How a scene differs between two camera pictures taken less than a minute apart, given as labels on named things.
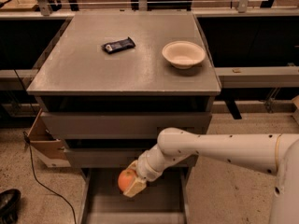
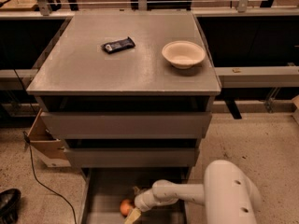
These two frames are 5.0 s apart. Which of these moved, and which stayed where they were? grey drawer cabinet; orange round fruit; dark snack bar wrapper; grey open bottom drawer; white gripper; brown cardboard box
Moved: orange round fruit; white gripper
Stayed: grey drawer cabinet; dark snack bar wrapper; brown cardboard box; grey open bottom drawer
